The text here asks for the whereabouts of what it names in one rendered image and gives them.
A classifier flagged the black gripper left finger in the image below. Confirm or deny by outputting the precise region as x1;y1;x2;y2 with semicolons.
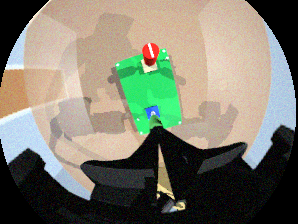
80;125;160;206

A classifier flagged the green circuit board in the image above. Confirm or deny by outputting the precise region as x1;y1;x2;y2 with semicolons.
114;43;182;135

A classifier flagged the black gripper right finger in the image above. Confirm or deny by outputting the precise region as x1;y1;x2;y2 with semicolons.
157;125;247;204

